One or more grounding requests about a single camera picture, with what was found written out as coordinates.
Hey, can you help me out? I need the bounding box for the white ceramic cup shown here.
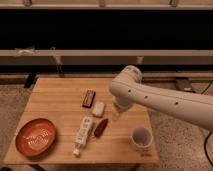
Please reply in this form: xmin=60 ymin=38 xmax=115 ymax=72
xmin=131 ymin=127 xmax=153 ymax=149

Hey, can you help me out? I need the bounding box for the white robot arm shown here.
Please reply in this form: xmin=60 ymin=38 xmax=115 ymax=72
xmin=109 ymin=65 xmax=213 ymax=130

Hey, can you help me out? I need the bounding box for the orange ceramic bowl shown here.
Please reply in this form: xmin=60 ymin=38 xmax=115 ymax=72
xmin=15 ymin=118 xmax=57 ymax=157

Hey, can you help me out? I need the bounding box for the dark red rectangular box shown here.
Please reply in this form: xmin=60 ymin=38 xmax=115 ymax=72
xmin=82 ymin=90 xmax=96 ymax=108

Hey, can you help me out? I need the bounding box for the white sponge block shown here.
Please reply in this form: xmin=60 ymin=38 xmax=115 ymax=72
xmin=92 ymin=101 xmax=105 ymax=117

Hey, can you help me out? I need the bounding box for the white remote controller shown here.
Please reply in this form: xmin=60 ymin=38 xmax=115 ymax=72
xmin=73 ymin=117 xmax=94 ymax=157

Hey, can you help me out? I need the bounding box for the brown oval object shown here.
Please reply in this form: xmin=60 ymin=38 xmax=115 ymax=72
xmin=94 ymin=119 xmax=108 ymax=137

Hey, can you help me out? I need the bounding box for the wooden table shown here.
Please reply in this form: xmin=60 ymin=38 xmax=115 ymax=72
xmin=4 ymin=78 xmax=159 ymax=164

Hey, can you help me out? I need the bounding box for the black cable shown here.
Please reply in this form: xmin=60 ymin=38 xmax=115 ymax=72
xmin=200 ymin=79 xmax=213 ymax=168

